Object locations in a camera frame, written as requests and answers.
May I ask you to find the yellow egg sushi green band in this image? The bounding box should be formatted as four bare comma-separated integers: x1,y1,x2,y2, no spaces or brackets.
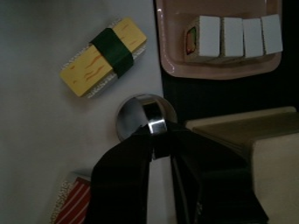
58,17,149,99

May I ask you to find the round metal ring cookie cutter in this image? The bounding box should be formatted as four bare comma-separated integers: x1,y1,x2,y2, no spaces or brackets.
114,93,178,160

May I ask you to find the pink plastic tray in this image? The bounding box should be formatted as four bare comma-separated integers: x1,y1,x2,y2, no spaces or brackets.
153,0,284,81

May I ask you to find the white sushi roll piece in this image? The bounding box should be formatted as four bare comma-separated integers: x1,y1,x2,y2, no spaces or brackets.
259,13,285,56
218,16,247,60
241,17,267,60

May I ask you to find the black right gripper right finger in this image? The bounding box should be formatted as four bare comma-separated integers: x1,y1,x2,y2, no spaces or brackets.
153,120,271,224

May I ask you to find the wooden toy box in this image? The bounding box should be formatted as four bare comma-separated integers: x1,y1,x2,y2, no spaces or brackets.
182,106,299,224

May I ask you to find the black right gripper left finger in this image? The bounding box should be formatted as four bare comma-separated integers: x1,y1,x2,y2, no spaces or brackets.
84,124,154,224

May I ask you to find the red white striped sushi toy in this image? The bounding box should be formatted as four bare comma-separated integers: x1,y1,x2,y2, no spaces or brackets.
49,170,93,224

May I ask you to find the white sushi roll coloured end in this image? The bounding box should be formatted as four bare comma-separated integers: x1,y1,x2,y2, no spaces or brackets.
182,15,222,64

